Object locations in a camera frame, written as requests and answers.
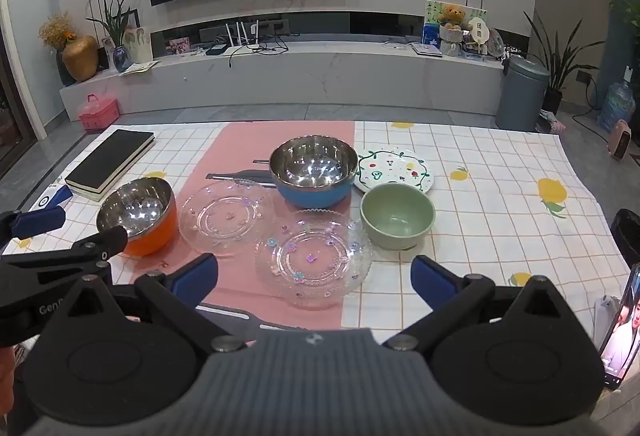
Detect checked lemon print tablecloth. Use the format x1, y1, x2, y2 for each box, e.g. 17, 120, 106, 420
0, 120, 632, 332

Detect brown teddy bear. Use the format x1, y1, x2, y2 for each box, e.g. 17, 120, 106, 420
439, 3, 466, 28

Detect white phone stand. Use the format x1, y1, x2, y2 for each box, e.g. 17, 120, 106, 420
592, 295, 623, 367

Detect leafy green plant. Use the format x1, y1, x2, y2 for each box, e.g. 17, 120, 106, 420
610, 0, 640, 33

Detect round white fan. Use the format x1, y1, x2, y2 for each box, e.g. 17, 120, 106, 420
470, 18, 489, 52

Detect mushroom print card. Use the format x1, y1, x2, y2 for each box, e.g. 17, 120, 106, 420
123, 26, 153, 64

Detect white marble television console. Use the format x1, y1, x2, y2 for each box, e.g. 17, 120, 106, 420
59, 40, 506, 117

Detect dark vase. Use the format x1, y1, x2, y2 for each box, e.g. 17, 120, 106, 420
55, 50, 77, 87

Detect white router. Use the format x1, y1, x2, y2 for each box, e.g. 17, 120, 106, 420
224, 19, 264, 50

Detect black chair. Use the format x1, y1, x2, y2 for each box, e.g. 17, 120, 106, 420
610, 208, 640, 268

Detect grey trash bin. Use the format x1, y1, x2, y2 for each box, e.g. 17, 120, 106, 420
495, 55, 551, 132

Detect clear glass plate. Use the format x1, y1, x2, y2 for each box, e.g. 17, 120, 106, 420
255, 210, 374, 310
178, 180, 276, 258

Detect pink printed placemat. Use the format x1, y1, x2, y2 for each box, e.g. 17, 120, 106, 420
131, 121, 373, 332

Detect blue glass vase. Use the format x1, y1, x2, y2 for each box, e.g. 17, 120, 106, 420
113, 45, 134, 73

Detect green painting canvas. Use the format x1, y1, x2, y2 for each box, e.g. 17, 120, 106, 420
424, 0, 488, 42

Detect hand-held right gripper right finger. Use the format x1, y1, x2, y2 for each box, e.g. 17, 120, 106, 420
382, 255, 583, 365

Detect black hardcover book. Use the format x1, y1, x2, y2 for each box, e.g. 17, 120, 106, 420
64, 129, 156, 203

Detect loose papers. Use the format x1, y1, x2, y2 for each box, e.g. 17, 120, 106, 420
120, 60, 160, 76

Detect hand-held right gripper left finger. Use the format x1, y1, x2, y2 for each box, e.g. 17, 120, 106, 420
47, 254, 248, 365

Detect white floral ceramic plate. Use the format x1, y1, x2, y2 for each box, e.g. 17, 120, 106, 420
353, 147, 434, 195

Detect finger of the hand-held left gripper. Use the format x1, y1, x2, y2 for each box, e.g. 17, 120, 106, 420
0, 207, 67, 250
0, 225, 129, 278

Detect orange steel bowl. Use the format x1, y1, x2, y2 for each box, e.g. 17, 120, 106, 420
96, 177, 178, 258

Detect dried yellow flowers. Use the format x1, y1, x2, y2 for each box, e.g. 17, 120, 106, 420
39, 12, 77, 51

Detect pink space heater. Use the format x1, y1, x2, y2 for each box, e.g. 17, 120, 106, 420
607, 118, 634, 161

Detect golden vase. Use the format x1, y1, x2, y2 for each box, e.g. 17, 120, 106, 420
61, 35, 99, 83

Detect green grass plant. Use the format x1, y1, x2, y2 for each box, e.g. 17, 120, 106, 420
86, 0, 141, 48

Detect white and blue box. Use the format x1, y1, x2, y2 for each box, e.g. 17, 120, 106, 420
27, 183, 74, 215

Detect potted long-leaf plant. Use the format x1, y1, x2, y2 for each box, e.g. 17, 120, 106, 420
522, 10, 601, 115

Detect smartphone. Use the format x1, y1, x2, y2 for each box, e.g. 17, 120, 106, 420
599, 262, 640, 390

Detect pink storage box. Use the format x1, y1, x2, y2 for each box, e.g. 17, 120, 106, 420
78, 94, 120, 132

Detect blue steel bowl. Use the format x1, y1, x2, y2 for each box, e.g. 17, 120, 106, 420
269, 134, 358, 210

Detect green ceramic bowl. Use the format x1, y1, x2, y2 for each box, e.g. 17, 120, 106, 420
360, 182, 436, 251

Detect blue water jug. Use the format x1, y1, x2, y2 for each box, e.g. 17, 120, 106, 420
597, 81, 637, 135

